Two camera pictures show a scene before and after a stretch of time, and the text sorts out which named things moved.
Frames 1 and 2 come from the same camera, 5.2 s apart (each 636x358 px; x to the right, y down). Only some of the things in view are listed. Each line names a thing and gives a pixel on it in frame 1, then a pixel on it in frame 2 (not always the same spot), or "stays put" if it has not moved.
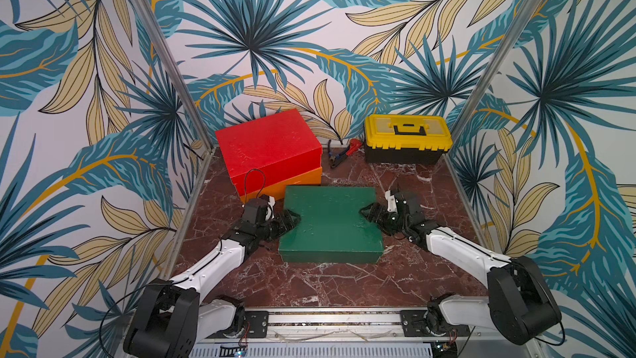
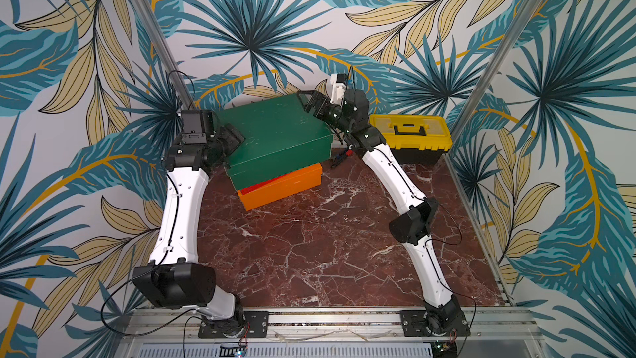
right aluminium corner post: (494, 70) stays put
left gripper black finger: (284, 221) to (230, 137)
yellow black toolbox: (406, 139) stays put
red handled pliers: (334, 160) stays put
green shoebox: (331, 229) to (280, 136)
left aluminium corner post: (171, 62) stays put
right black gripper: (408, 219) to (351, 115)
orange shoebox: (313, 177) stays put
